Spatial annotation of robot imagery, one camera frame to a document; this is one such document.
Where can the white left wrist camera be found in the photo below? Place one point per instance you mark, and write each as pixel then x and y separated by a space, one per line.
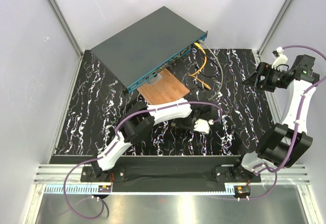
pixel 202 126

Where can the wooden board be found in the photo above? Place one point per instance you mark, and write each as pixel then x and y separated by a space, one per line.
pixel 168 89

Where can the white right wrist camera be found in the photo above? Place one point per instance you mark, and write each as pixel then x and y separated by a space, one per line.
pixel 280 58

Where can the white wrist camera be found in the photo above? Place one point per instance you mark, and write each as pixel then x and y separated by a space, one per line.
pixel 280 58
pixel 202 126

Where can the aluminium frame rail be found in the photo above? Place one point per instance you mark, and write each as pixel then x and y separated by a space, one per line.
pixel 56 181

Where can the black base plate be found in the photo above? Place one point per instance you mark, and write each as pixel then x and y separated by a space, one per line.
pixel 209 167

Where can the silver metal bracket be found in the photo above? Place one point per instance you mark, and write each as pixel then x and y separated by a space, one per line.
pixel 154 79

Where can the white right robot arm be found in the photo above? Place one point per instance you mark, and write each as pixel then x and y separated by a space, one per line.
pixel 283 144

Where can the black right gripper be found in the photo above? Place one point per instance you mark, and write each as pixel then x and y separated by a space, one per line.
pixel 265 70

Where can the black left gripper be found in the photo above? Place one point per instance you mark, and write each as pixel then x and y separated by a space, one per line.
pixel 179 125

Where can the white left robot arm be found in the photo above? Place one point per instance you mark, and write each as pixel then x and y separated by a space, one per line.
pixel 139 121

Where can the dark grey network switch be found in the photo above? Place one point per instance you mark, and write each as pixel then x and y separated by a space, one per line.
pixel 140 51

